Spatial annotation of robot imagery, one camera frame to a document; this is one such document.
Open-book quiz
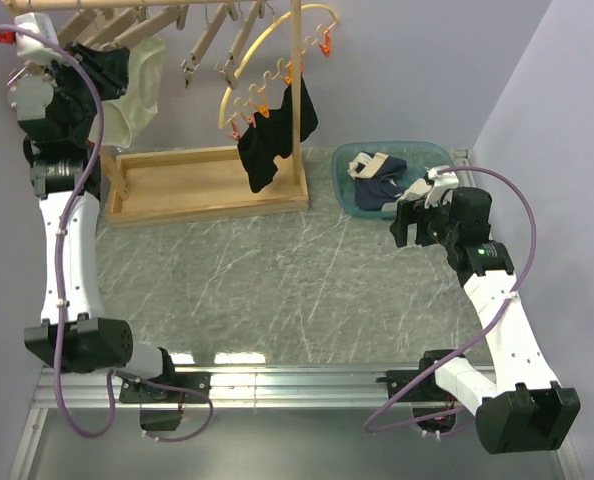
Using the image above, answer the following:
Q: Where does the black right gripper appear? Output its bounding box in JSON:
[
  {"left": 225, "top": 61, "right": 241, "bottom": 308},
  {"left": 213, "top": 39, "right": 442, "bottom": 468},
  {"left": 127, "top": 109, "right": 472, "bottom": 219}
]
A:
[{"left": 389, "top": 192, "right": 460, "bottom": 249}]

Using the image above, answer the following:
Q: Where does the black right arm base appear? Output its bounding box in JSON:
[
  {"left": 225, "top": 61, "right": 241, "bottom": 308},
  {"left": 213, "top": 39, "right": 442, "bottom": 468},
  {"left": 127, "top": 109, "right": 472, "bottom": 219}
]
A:
[{"left": 385, "top": 368, "right": 458, "bottom": 404}]

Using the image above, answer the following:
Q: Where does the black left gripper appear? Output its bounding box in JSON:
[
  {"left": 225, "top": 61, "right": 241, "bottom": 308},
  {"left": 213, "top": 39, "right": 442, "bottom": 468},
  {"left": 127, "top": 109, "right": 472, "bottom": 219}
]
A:
[{"left": 39, "top": 40, "right": 130, "bottom": 146}]

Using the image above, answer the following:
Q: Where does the wooden rack right post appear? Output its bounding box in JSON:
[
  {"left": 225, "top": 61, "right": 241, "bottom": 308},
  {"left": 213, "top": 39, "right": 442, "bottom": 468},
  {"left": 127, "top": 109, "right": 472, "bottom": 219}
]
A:
[{"left": 291, "top": 0, "right": 302, "bottom": 186}]

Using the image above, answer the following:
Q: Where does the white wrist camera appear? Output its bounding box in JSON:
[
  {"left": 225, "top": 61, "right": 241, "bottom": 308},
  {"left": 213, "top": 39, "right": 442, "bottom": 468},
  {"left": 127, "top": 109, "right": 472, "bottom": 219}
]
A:
[
  {"left": 0, "top": 12, "right": 61, "bottom": 66},
  {"left": 425, "top": 166, "right": 459, "bottom": 209}
]

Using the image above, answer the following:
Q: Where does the teal plastic basin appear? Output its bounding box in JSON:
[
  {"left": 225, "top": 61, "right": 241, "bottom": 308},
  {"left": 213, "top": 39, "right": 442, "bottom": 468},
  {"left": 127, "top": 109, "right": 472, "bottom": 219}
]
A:
[{"left": 331, "top": 141, "right": 453, "bottom": 220}]

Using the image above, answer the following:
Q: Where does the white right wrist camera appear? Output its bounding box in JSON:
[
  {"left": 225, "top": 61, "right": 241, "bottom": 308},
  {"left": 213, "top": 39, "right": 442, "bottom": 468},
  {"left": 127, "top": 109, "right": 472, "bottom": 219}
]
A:
[{"left": 425, "top": 166, "right": 459, "bottom": 209}]

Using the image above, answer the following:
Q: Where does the wooden rack top bar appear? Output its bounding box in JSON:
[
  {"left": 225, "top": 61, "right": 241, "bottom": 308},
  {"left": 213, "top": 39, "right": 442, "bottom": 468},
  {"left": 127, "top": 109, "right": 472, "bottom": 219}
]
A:
[{"left": 6, "top": 0, "right": 273, "bottom": 12}]

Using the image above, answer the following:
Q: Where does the yellow curved clip hanger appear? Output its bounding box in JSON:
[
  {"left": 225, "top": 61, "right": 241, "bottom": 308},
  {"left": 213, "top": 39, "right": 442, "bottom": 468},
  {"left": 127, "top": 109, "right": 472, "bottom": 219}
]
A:
[{"left": 217, "top": 3, "right": 339, "bottom": 141}]

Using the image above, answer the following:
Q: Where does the navy underwear cream waistband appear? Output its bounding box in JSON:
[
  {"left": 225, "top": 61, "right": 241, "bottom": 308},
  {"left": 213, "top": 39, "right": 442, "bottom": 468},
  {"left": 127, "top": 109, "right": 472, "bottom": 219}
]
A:
[{"left": 347, "top": 151, "right": 408, "bottom": 211}]

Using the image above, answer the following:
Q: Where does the grey and pink underwear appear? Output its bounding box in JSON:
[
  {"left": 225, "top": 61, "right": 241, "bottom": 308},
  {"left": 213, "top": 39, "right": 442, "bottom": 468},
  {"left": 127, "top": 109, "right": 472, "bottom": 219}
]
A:
[{"left": 381, "top": 177, "right": 433, "bottom": 212}]

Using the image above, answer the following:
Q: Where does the beige hanging clip hanger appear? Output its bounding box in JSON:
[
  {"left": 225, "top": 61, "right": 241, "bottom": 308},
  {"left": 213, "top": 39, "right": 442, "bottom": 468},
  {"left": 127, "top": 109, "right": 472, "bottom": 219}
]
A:
[{"left": 181, "top": 1, "right": 239, "bottom": 89}]

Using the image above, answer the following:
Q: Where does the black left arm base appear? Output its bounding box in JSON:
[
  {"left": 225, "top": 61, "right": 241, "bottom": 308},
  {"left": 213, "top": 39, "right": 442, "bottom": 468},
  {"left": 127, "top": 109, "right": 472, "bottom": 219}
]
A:
[{"left": 119, "top": 371, "right": 211, "bottom": 404}]

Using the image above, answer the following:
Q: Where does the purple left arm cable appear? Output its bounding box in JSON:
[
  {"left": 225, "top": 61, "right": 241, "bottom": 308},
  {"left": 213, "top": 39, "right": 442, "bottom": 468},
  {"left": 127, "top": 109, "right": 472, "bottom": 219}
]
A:
[{"left": 6, "top": 27, "right": 214, "bottom": 443}]

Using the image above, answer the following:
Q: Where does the beige hanger far left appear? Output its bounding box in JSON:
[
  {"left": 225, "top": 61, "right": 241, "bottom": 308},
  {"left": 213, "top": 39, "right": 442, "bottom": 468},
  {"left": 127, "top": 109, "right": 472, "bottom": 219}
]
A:
[{"left": 57, "top": 2, "right": 102, "bottom": 46}]

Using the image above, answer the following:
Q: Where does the beige hanger holding underwear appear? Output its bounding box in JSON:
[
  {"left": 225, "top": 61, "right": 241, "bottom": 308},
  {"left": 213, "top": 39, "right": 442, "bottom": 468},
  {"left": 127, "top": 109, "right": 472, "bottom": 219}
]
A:
[{"left": 82, "top": 7, "right": 150, "bottom": 51}]

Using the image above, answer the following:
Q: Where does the cream white hanging underwear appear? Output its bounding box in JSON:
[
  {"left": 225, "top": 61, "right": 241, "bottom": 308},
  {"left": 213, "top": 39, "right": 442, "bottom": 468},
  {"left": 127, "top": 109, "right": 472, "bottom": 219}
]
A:
[{"left": 102, "top": 36, "right": 166, "bottom": 149}]

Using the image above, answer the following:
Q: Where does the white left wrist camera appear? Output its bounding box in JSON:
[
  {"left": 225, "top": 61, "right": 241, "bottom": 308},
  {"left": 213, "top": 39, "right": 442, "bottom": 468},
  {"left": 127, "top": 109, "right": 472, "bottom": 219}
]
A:
[{"left": 0, "top": 12, "right": 61, "bottom": 66}]

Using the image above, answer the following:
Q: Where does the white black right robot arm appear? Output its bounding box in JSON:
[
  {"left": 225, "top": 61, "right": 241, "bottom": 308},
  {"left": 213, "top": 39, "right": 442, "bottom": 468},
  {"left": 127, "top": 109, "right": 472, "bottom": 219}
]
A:
[{"left": 390, "top": 187, "right": 581, "bottom": 454}]

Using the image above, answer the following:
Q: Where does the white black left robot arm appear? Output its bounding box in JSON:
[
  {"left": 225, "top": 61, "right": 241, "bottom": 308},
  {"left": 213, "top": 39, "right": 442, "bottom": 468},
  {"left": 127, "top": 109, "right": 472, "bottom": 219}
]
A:
[{"left": 9, "top": 35, "right": 213, "bottom": 437}]

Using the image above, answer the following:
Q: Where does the wooden rack base tray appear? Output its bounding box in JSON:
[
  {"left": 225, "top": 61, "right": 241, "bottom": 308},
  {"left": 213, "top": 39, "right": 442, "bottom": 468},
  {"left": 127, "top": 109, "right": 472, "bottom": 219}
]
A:
[{"left": 106, "top": 146, "right": 310, "bottom": 226}]

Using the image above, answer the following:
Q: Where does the aluminium mounting rail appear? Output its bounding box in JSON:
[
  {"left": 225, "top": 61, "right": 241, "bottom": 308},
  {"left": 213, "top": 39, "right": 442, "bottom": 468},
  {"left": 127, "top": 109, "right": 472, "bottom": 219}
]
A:
[{"left": 32, "top": 363, "right": 558, "bottom": 409}]

